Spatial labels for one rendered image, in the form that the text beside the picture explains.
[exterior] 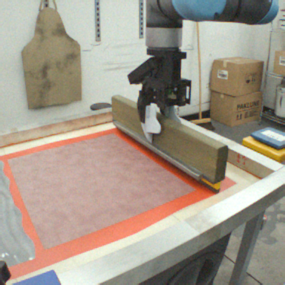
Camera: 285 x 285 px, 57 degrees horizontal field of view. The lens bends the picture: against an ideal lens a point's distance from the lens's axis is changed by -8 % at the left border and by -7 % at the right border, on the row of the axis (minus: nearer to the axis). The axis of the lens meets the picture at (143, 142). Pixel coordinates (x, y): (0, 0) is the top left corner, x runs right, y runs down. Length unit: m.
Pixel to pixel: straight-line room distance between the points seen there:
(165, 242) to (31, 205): 0.26
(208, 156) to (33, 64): 2.12
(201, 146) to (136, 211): 0.17
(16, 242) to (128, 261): 0.18
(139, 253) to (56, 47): 2.29
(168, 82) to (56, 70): 2.05
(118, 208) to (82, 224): 0.07
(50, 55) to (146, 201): 2.14
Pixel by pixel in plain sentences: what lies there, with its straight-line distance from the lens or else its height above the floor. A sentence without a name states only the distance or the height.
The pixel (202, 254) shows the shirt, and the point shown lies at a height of 0.83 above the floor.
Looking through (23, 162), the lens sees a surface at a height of 0.95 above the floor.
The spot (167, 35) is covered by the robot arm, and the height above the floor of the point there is 1.23.
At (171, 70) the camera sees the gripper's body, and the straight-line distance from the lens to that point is 0.55.
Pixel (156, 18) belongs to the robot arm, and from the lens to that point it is 0.56.
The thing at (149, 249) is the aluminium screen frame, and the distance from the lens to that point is 0.38.
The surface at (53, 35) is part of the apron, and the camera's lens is 2.53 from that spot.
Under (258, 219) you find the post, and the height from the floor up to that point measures 0.69.
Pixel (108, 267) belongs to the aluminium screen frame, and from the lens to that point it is 0.36.
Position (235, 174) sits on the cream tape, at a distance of 0.63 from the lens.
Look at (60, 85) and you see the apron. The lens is 2.58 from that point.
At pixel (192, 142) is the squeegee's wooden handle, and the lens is 0.54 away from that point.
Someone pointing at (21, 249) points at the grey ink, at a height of 0.96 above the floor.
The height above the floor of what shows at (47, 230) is 0.95.
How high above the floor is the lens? 1.26
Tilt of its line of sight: 25 degrees down
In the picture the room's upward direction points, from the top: straight up
